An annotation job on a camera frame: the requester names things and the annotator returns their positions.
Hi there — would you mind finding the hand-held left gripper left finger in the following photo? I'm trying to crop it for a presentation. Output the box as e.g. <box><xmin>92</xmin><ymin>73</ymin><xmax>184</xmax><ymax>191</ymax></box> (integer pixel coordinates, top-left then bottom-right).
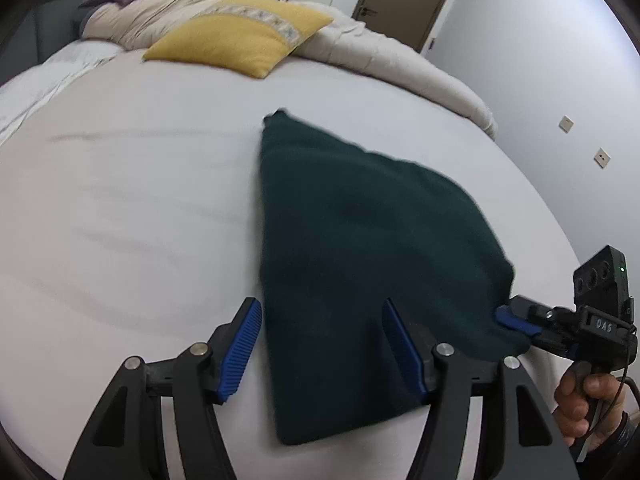
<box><xmin>62</xmin><ymin>297</ymin><xmax>263</xmax><ymax>480</ymax></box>

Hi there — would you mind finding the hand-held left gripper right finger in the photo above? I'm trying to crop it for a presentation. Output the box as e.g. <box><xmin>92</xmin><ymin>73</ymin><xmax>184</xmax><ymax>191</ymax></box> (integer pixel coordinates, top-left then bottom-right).
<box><xmin>381</xmin><ymin>297</ymin><xmax>581</xmax><ymax>480</ymax></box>

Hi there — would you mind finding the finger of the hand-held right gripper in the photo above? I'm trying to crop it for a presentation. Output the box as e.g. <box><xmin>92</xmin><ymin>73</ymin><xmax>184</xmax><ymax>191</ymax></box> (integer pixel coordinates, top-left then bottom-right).
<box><xmin>495</xmin><ymin>296</ymin><xmax>543</xmax><ymax>338</ymax></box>

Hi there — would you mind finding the dark green knitted garment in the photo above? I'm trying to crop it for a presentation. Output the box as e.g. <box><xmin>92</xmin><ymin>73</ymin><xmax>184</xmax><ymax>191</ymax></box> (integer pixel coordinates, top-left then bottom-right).
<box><xmin>257</xmin><ymin>107</ymin><xmax>533</xmax><ymax>447</ymax></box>

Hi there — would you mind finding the person's right forearm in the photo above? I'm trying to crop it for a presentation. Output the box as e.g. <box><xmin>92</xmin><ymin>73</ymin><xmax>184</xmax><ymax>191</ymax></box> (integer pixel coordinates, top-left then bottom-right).
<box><xmin>575</xmin><ymin>410</ymin><xmax>640</xmax><ymax>480</ymax></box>

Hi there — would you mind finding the person's right hand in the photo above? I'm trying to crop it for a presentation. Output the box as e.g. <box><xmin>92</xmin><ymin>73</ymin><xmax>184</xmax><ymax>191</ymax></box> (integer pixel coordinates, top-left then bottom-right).
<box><xmin>552</xmin><ymin>362</ymin><xmax>628</xmax><ymax>448</ymax></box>

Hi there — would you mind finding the white bed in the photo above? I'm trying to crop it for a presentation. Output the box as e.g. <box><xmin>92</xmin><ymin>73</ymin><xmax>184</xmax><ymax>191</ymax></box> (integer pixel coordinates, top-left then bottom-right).
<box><xmin>0</xmin><ymin>40</ymin><xmax>583</xmax><ymax>480</ymax></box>

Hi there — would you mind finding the beige duvet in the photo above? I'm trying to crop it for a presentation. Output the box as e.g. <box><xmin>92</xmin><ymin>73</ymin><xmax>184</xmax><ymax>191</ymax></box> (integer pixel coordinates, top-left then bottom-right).
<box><xmin>80</xmin><ymin>0</ymin><xmax>498</xmax><ymax>141</ymax></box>

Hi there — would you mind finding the yellow pillow with patterned band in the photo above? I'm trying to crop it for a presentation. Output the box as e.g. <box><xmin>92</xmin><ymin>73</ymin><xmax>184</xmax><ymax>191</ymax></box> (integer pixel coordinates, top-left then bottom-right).
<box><xmin>142</xmin><ymin>0</ymin><xmax>335</xmax><ymax>80</ymax></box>

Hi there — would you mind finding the brown door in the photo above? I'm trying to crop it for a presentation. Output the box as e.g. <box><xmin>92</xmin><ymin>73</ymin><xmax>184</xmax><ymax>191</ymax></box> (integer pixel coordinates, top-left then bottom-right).
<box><xmin>351</xmin><ymin>0</ymin><xmax>461</xmax><ymax>53</ymax></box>

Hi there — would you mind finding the grey padded headboard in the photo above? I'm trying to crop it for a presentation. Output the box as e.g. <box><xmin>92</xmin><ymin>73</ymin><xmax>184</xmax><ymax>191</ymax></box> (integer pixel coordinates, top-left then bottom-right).
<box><xmin>0</xmin><ymin>0</ymin><xmax>141</xmax><ymax>86</ymax></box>

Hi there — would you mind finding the thin black cable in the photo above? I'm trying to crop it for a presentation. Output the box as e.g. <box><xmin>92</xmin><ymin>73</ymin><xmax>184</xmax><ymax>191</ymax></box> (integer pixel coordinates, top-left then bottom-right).
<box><xmin>582</xmin><ymin>330</ymin><xmax>640</xmax><ymax>446</ymax></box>

